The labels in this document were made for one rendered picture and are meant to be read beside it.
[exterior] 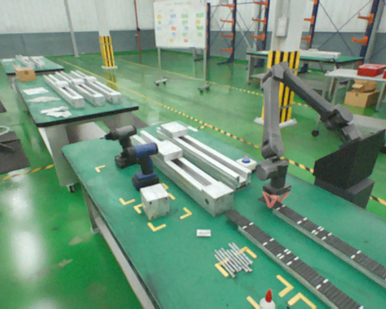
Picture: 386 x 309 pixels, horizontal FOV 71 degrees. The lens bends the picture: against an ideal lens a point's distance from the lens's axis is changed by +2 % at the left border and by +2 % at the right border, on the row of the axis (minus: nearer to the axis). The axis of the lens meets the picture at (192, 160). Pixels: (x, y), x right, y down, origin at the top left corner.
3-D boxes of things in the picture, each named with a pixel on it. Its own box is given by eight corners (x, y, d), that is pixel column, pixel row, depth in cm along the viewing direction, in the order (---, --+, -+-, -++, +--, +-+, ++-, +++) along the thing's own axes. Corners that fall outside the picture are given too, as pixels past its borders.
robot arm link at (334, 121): (356, 125, 127) (346, 131, 132) (345, 107, 129) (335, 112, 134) (345, 130, 123) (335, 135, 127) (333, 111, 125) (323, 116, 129)
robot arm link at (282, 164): (292, 160, 103) (280, 155, 107) (279, 165, 100) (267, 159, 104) (289, 176, 106) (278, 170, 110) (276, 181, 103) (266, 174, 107)
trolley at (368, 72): (397, 141, 367) (425, 62, 322) (388, 154, 332) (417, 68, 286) (318, 125, 431) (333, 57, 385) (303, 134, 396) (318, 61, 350)
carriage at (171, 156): (183, 161, 143) (182, 149, 140) (165, 166, 138) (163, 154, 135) (168, 150, 155) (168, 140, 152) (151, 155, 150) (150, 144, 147)
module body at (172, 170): (219, 198, 122) (219, 183, 118) (201, 206, 117) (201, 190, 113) (145, 142, 182) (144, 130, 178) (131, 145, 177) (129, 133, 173)
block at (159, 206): (175, 212, 114) (174, 194, 109) (149, 220, 109) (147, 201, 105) (166, 199, 122) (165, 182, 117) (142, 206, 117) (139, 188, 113)
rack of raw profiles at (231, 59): (192, 60, 1192) (192, 2, 1092) (209, 58, 1236) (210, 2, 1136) (246, 69, 948) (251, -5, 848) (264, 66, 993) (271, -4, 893)
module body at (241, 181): (249, 186, 131) (251, 170, 127) (234, 192, 126) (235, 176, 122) (170, 136, 191) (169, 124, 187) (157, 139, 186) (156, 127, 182)
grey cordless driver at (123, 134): (141, 162, 155) (137, 126, 145) (109, 173, 144) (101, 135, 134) (135, 158, 160) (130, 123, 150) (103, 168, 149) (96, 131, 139)
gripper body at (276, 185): (261, 188, 109) (263, 172, 106) (278, 181, 114) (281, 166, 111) (274, 196, 105) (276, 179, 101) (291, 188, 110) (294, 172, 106)
